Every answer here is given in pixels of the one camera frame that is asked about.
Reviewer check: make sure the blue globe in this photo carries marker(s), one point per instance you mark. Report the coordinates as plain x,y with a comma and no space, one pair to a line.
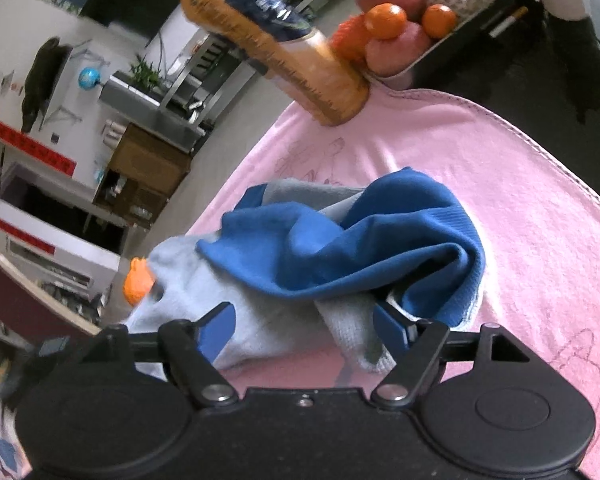
89,78

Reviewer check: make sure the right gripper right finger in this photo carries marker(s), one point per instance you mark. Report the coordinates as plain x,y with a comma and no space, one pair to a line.
416,347

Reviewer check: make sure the green potted plant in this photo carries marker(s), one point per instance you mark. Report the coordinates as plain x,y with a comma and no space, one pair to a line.
144,75

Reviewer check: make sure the small orange toy figure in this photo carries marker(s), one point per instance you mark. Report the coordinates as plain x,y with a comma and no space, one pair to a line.
138,282

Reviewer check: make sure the orange tangerine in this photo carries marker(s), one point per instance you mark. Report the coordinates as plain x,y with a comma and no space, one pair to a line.
438,21
385,21

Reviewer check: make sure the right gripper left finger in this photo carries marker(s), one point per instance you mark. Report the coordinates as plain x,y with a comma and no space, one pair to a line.
188,349

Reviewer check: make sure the orange juice bottle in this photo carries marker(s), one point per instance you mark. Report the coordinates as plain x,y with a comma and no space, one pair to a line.
295,54

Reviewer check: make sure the grey and blue sweater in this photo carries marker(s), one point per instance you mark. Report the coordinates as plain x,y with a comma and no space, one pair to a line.
304,264

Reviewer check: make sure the pink apple lower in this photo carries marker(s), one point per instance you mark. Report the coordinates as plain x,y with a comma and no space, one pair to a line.
389,57

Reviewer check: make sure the brown wooden cabinet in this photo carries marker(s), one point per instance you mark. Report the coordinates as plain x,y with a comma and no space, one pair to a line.
142,175

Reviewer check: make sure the metal fruit tray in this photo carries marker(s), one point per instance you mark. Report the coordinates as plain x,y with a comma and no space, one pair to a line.
448,54

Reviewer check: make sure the orange tangerine right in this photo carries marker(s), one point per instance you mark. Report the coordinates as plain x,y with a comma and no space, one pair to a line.
438,21

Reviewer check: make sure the pink towel cloth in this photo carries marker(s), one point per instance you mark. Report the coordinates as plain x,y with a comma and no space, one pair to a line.
540,224

